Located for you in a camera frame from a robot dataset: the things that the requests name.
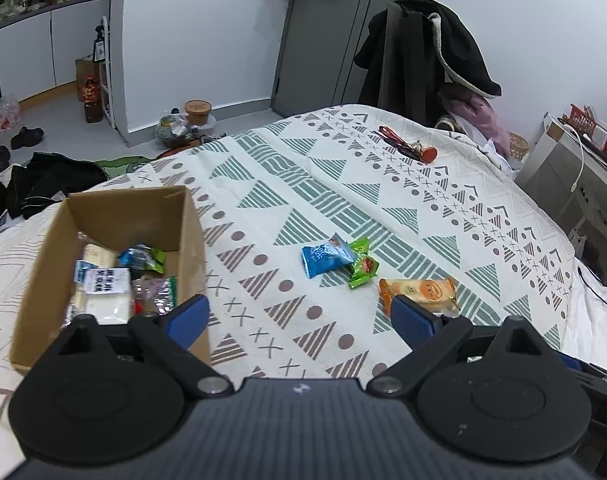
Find black clothes on floor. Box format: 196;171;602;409
0;153;107;219

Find red white plastic bag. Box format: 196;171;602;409
0;94;22;133

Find brown cardboard box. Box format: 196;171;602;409
10;185;206;373

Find pink clothing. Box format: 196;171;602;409
440;84;511;157

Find cork lid jar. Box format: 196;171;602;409
184;99;212;126

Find grey door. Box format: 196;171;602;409
271;0;396;116

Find green candy packet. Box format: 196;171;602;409
348;236;379;289

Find blue green small packet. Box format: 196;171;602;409
117;244;167;274

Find white slim rack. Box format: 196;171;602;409
95;16;117;129

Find white cake snack pack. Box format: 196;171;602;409
64;260;133;325

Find red basket on desk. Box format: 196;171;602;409
567;104;607;151

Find white charging cable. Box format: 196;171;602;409
557;119;586;194

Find blue snack packet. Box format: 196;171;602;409
302;233;357;278

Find white kitchen cabinet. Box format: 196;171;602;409
0;0;110;101

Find black coat on chair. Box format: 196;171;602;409
353;0;502;127

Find large cream cake package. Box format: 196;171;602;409
82;243;117;268

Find black shoe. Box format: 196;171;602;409
11;127;44;151
0;145;11;173

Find spray bottle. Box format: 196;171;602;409
93;25;106;63

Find white desk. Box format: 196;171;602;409
516;114;607;284

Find patterned bed cover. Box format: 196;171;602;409
0;103;577;480

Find orange biscuit stick pack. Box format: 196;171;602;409
378;276;461;318

